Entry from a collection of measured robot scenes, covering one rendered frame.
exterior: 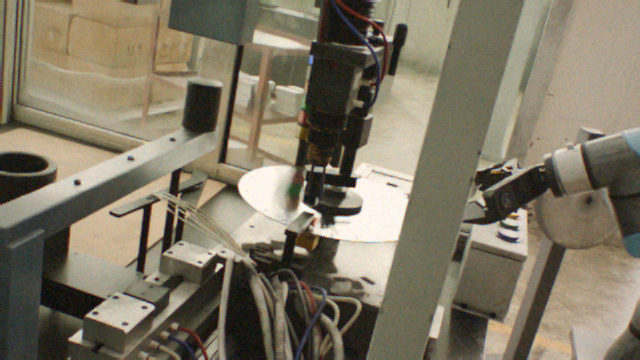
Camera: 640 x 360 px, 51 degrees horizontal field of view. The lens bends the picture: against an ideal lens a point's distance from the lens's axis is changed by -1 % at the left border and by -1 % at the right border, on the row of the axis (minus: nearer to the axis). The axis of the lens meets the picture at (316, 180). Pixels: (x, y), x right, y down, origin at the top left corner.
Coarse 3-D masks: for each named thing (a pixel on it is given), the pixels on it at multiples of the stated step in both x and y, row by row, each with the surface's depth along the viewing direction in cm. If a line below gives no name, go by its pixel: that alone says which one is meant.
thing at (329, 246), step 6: (330, 234) 119; (324, 240) 119; (330, 240) 119; (336, 240) 120; (318, 246) 120; (324, 246) 120; (330, 246) 120; (336, 246) 121; (312, 252) 120; (318, 252) 120; (324, 252) 120; (330, 252) 120; (336, 252) 122
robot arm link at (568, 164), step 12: (552, 156) 104; (564, 156) 102; (576, 156) 101; (564, 168) 101; (576, 168) 100; (564, 180) 101; (576, 180) 101; (564, 192) 103; (576, 192) 102; (588, 192) 103
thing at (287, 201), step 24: (264, 168) 128; (288, 168) 131; (240, 192) 115; (264, 192) 117; (288, 192) 119; (360, 192) 126; (384, 192) 129; (288, 216) 109; (336, 216) 113; (360, 216) 115; (384, 216) 117; (360, 240) 105; (384, 240) 107
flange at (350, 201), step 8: (304, 192) 118; (328, 192) 117; (336, 192) 117; (344, 192) 118; (352, 192) 122; (328, 200) 116; (336, 200) 117; (344, 200) 117; (352, 200) 118; (360, 200) 119; (328, 208) 114; (336, 208) 114; (344, 208) 115; (352, 208) 116; (360, 208) 118
